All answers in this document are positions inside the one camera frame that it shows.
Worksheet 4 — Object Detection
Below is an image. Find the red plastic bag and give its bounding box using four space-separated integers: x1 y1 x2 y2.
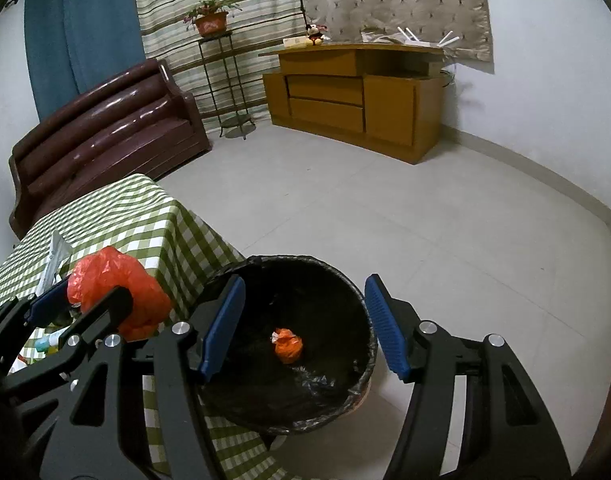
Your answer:
67 246 173 341

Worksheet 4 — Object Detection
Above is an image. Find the white plastic wrapper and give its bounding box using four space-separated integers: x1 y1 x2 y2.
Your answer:
34 231 74 297

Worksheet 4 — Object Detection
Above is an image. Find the small orange bag ball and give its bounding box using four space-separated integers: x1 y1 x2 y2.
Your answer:
271 328 304 364

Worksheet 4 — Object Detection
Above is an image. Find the black trash bin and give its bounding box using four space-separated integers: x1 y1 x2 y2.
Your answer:
199 255 377 436

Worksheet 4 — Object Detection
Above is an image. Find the green checkered tablecloth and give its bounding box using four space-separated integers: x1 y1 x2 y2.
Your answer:
0 174 302 479

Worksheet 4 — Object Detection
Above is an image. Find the dark brown leather sofa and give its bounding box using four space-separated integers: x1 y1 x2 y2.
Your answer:
8 58 211 237

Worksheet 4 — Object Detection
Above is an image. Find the black metal plant stand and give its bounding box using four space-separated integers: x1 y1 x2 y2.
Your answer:
197 29 256 140

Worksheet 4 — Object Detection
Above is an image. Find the blue curtain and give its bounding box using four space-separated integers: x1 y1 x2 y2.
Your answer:
24 0 145 120

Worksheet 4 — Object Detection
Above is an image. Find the striped green curtain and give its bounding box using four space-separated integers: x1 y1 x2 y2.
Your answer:
135 0 304 131

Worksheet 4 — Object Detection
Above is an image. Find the potted plant terracotta pot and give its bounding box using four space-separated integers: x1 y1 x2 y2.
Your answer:
183 0 242 38

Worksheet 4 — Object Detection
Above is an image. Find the wooden TV cabinet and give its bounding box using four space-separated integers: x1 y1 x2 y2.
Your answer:
263 44 447 164

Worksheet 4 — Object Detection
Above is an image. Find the beige tissue box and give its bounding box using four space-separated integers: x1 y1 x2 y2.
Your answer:
283 36 312 49

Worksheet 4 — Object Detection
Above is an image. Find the Mickey Mouse toy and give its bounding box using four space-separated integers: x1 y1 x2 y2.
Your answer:
305 24 327 46

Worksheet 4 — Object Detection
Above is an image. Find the white wifi router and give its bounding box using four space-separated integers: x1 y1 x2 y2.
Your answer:
396 25 462 50

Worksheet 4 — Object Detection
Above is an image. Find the beige patterned curtain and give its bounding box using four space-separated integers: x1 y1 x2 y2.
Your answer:
302 0 493 62

